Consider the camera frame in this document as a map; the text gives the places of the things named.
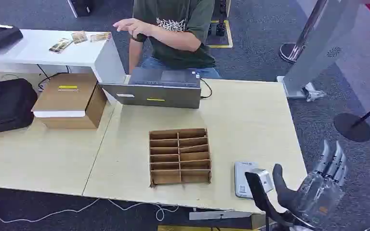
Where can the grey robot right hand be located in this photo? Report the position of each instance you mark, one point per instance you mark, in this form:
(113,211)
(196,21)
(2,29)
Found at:
(319,197)

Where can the person's left hand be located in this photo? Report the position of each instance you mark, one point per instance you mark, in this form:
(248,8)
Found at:
(134,27)

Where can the printed card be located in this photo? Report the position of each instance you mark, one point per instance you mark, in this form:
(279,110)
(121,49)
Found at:
(100,37)
(79,37)
(60,45)

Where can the person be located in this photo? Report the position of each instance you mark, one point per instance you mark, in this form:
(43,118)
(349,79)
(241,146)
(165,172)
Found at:
(181,19)

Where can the black box with white edge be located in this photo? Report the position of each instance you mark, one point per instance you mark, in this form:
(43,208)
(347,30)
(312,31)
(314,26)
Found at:
(81,8)

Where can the grey open laptop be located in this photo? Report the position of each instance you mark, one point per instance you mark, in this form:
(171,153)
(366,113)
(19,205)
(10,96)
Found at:
(159,94)

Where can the black stanchion with round base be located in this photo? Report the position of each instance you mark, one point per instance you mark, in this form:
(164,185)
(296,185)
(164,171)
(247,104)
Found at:
(352,127)

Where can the grey card reader device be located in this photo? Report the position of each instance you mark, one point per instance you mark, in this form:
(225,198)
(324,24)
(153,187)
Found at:
(241,178)

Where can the black stand base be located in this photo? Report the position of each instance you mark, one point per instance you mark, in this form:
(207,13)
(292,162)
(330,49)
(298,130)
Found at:
(220,28)

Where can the brown cardboard box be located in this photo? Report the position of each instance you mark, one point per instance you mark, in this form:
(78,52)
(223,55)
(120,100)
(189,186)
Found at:
(67,95)

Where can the white side table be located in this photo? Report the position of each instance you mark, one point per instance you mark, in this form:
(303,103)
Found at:
(35,49)

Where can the crumpled clear plastic wrap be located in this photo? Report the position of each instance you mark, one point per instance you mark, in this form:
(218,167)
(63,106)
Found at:
(315,93)

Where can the small black case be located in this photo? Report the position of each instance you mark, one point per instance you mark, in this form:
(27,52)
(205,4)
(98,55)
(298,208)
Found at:
(0,36)

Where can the wooden card box with slots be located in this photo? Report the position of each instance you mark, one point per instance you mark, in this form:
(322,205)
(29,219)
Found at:
(180,157)

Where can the large black bag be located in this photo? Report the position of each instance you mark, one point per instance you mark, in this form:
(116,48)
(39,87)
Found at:
(7,105)

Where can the grey metal kiosk stand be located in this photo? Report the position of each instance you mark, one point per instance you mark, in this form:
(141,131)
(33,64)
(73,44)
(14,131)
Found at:
(319,47)

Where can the chrome stanchion post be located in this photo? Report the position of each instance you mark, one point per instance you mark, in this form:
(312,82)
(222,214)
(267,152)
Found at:
(303,35)

